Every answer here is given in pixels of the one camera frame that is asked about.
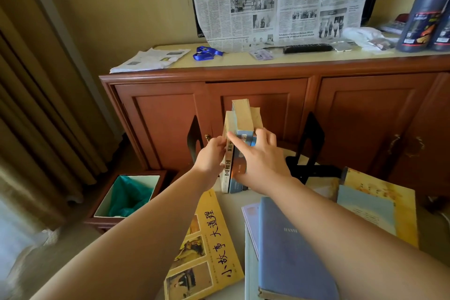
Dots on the person's left hand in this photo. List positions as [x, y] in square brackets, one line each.
[211, 162]

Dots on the person's right hand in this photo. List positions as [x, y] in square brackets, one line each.
[267, 166]

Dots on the black metal bookend rack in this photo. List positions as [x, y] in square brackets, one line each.
[313, 169]

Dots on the grey cover book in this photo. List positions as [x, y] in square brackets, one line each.
[261, 118]

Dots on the teal orange cover book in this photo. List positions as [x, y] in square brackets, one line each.
[242, 113]

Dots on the yellow picture storybook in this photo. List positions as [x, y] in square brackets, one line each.
[211, 240]

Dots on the lavender cover book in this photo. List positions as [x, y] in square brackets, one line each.
[288, 257]

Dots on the small white blue book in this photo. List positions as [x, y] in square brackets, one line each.
[365, 208]

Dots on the large white teal textbook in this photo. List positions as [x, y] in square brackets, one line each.
[251, 275]

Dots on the person's right forearm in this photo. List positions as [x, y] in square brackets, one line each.
[351, 240]

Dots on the person's left forearm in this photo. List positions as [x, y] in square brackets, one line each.
[123, 250]

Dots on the round wooden table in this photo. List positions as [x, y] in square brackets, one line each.
[228, 212]

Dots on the white paper sheets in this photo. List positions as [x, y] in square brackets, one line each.
[323, 187]

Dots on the wooden sideboard cabinet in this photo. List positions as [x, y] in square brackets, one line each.
[158, 124]

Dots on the green bin liner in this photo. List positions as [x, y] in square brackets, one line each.
[126, 198]

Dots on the small lavender packet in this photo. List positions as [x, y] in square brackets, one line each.
[261, 54]

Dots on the folded newspaper pile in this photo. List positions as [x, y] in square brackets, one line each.
[147, 60]

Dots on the black remote control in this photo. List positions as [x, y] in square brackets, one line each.
[307, 48]

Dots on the wooden trash bin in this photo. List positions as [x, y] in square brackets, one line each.
[95, 224]

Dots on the white plastic bag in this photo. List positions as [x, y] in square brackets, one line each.
[362, 34]

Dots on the small clear packet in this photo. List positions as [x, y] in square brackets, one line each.
[381, 44]

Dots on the beige curtain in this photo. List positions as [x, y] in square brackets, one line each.
[35, 99]

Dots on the grey blue flat booklet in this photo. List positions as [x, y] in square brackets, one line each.
[393, 28]

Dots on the dark red bag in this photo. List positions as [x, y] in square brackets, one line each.
[402, 18]

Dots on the white sheer curtain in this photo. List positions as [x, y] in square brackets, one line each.
[14, 240]

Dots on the dark blue red-capped bottle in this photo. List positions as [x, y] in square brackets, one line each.
[422, 4]
[443, 36]

